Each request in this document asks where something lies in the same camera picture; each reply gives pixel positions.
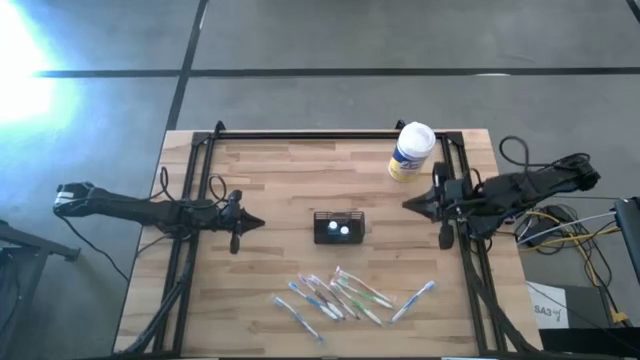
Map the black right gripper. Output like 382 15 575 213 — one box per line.
402 162 476 250

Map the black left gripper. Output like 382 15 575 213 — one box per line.
207 188 266 255

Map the blue toothbrush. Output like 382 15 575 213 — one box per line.
272 295 325 344
288 281 341 321
388 280 436 325

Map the purple toothbrush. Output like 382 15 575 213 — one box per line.
308 273 360 320
298 273 346 320

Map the Lysol wipes canister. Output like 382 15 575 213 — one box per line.
387 121 437 184

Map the white SA3 sheet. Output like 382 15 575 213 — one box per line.
526 281 570 330

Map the black floor box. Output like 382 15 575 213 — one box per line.
538 284 640 359

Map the black metal stand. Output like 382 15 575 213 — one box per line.
0 219 81 360

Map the black wire caddy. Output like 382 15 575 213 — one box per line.
313 210 367 246

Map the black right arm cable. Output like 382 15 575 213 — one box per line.
498 134 591 171

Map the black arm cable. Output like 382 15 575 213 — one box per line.
54 166 229 282
498 134 591 171

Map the black aluminium table frame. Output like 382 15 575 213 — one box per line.
113 119 544 357

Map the white floor cable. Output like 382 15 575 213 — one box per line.
517 211 617 246

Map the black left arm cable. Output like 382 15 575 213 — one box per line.
54 166 229 282

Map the yellow floor cable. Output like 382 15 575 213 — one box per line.
519 209 629 325

